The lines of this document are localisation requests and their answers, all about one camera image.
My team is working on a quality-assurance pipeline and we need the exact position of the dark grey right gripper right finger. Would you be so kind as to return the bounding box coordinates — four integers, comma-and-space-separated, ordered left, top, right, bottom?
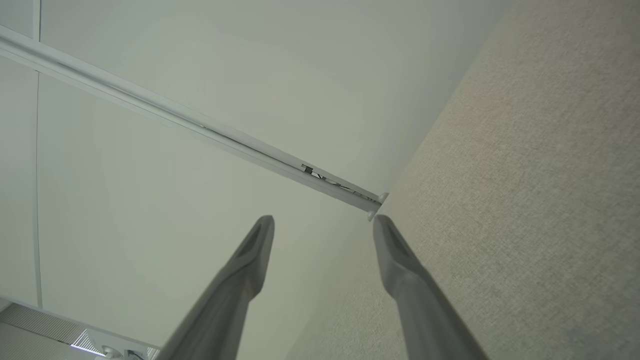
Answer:
372, 214, 489, 360

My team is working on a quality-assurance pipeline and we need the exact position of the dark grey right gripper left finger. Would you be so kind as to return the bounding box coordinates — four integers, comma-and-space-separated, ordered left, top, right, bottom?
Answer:
156, 215, 275, 360

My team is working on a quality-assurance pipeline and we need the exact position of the white ceiling air vent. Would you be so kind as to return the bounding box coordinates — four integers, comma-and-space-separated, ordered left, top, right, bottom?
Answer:
0, 302, 161, 360

